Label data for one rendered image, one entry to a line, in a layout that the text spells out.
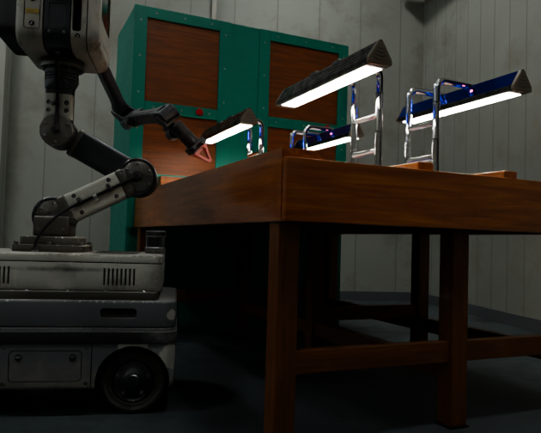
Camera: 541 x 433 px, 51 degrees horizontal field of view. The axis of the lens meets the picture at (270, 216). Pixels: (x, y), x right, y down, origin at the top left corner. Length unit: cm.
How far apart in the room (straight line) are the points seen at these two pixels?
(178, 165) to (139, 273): 152
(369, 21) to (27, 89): 317
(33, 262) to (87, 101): 360
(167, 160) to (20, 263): 155
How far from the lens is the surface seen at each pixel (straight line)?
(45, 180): 527
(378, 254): 546
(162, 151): 321
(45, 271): 182
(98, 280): 180
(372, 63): 169
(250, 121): 253
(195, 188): 209
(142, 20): 335
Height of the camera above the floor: 53
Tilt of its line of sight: 2 degrees up
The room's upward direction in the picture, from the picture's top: 2 degrees clockwise
